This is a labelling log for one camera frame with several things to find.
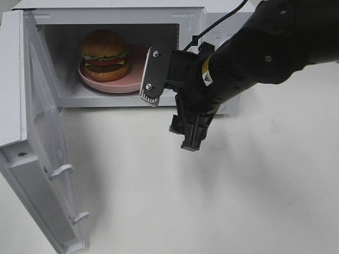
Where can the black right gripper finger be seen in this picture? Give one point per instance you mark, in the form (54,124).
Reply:
(195,130)
(177,125)

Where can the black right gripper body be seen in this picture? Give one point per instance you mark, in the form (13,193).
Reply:
(205,80)

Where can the pink round plate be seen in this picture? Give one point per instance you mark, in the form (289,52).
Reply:
(127,84)

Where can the burger with lettuce and tomato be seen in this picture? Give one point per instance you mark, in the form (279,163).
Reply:
(105,55)

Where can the white microwave door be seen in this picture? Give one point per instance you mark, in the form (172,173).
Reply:
(34,158)

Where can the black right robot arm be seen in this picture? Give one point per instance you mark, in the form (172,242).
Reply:
(279,38)

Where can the white microwave oven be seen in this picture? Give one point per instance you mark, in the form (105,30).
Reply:
(59,26)

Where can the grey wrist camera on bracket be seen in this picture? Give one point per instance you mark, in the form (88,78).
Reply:
(155,72)

